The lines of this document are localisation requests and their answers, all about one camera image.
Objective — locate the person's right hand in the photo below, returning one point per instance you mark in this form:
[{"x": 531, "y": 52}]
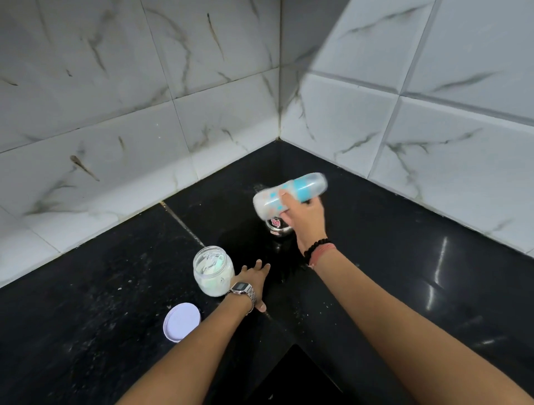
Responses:
[{"x": 308, "y": 223}]

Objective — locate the person's left thumb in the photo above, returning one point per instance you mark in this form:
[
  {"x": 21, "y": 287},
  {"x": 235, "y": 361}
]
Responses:
[{"x": 260, "y": 303}]

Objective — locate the person's left hand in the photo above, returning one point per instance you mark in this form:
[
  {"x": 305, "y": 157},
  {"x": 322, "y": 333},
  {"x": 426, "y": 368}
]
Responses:
[{"x": 249, "y": 281}]

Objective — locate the glass jar of white powder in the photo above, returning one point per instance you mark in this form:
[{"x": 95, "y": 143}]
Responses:
[{"x": 213, "y": 271}]

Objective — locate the clear blue-printed plastic bottle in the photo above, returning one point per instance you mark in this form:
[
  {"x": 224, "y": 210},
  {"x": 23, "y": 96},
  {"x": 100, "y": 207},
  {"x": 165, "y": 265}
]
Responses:
[{"x": 288, "y": 195}]

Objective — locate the person's right forearm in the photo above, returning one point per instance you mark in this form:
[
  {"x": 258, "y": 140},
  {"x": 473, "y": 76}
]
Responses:
[{"x": 400, "y": 333}]

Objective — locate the white round jar lid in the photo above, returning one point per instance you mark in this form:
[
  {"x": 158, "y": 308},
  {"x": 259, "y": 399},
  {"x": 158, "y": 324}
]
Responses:
[{"x": 181, "y": 322}]

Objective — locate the small steel container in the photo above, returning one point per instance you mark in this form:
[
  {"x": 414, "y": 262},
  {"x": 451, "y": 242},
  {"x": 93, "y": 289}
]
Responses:
[{"x": 278, "y": 227}]

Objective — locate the person's right thumb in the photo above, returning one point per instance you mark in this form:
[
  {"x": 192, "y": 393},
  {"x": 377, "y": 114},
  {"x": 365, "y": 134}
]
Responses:
[{"x": 287, "y": 199}]

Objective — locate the person's left forearm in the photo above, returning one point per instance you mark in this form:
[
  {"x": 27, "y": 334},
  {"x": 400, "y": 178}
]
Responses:
[{"x": 190, "y": 354}]

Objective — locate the silver digital wristwatch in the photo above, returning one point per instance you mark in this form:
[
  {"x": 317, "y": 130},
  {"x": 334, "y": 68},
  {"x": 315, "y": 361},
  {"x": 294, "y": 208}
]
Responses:
[{"x": 242, "y": 290}]

